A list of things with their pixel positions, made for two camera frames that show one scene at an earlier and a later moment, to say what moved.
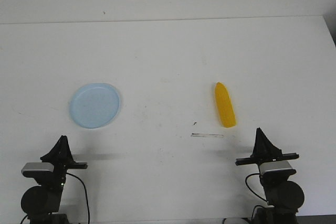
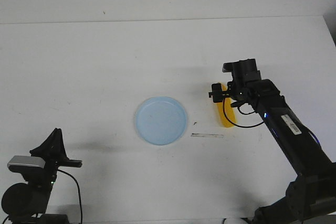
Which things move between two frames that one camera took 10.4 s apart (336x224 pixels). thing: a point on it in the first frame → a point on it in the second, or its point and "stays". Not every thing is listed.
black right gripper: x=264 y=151 → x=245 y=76
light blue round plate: x=94 y=105 → x=161 y=120
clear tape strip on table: x=206 y=135 stays
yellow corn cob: x=225 y=108 stays
